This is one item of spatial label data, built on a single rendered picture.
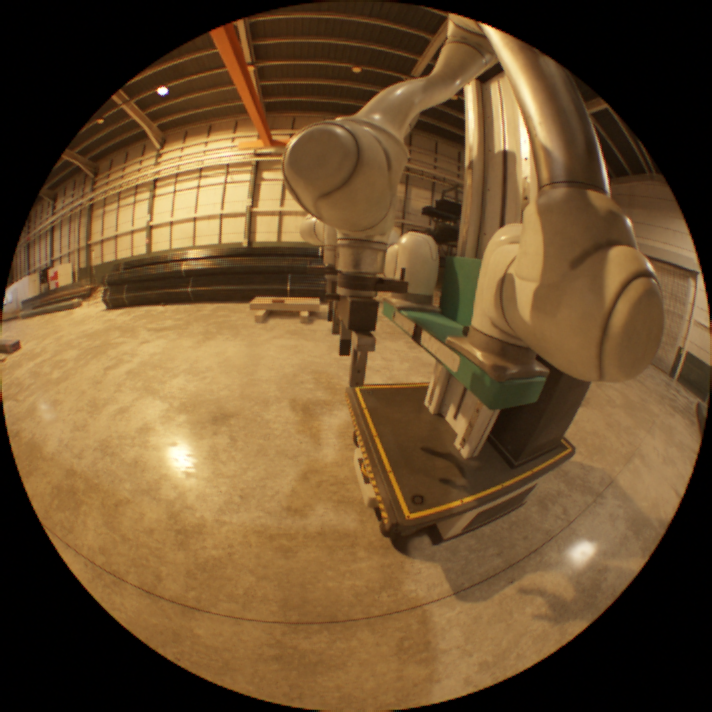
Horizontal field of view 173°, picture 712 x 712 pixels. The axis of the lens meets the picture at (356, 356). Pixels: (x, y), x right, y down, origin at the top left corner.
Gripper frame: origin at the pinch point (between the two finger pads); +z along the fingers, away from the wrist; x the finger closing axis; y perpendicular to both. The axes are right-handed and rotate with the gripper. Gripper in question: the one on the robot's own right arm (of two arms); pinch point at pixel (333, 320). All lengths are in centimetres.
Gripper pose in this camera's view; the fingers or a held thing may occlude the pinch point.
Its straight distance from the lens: 73.6
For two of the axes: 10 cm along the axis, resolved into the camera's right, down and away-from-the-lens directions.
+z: -1.0, 9.1, 4.0
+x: -2.0, -4.1, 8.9
